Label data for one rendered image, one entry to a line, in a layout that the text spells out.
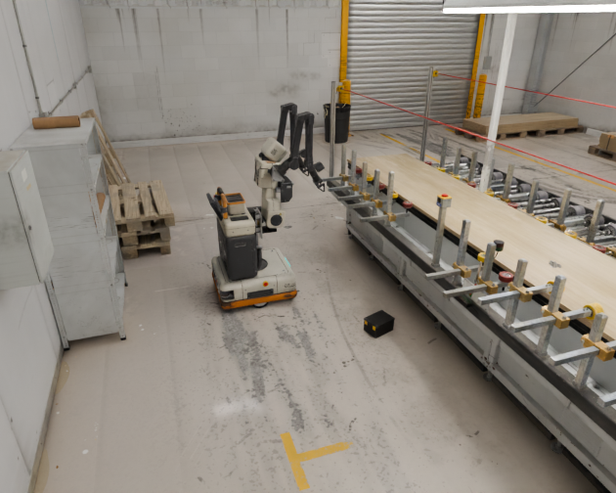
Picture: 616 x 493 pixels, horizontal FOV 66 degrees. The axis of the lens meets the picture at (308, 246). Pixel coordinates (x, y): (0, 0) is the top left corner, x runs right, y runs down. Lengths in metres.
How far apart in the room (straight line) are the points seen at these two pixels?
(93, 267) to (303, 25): 7.47
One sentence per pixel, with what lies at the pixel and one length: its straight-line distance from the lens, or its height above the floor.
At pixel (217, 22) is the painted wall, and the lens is 9.77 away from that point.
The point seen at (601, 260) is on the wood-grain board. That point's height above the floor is 0.90.
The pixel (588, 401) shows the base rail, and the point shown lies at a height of 0.70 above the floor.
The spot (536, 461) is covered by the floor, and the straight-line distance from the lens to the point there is 3.23.
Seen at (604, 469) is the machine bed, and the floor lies 0.17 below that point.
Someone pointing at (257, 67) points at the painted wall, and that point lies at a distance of 9.94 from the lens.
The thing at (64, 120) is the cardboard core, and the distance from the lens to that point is 3.92.
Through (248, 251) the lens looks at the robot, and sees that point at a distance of 3.90.
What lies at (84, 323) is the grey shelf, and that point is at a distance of 3.96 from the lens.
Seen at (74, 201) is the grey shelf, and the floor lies 1.17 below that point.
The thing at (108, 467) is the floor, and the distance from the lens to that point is 3.14.
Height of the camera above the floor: 2.28
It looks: 26 degrees down
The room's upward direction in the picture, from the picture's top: straight up
